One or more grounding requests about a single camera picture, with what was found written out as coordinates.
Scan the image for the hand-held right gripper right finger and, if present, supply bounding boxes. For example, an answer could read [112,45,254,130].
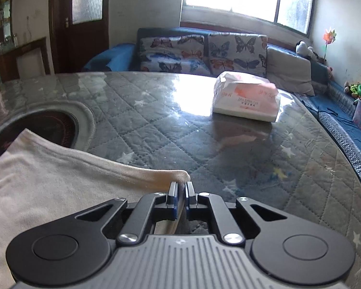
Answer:
[183,181,289,244]

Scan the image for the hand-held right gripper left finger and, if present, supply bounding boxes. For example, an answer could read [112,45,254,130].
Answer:
[75,181,181,246]

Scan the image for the white cloth garment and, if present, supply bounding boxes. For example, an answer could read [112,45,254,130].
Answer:
[0,128,191,289]

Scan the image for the white pink tissue pack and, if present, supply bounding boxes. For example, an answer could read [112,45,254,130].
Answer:
[212,71,281,123]

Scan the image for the butterfly print cushion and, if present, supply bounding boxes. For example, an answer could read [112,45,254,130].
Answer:
[138,35,212,76]
[206,33,268,78]

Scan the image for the blue blanket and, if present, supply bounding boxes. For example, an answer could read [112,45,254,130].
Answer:
[82,43,136,72]

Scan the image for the black round induction cooker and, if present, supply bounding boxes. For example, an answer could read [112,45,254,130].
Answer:
[0,101,96,169]

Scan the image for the plain grey cushion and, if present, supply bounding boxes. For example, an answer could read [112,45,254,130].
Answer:
[266,45,316,97]

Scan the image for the dark blue sofa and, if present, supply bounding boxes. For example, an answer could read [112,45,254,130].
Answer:
[82,27,361,201]

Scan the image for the white plush toy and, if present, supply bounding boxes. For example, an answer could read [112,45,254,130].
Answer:
[295,40,319,61]

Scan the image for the small toy figures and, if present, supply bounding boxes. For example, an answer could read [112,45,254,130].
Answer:
[344,81,360,99]

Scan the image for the white panel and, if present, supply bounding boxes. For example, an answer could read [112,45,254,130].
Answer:
[16,48,46,79]

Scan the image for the dark wooden door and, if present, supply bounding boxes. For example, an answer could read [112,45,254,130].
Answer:
[49,0,110,74]

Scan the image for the colourful pinwheel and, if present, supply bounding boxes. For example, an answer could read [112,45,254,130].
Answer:
[322,29,337,62]

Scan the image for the dark wooden cabinet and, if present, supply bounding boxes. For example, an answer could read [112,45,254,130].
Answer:
[0,0,50,82]

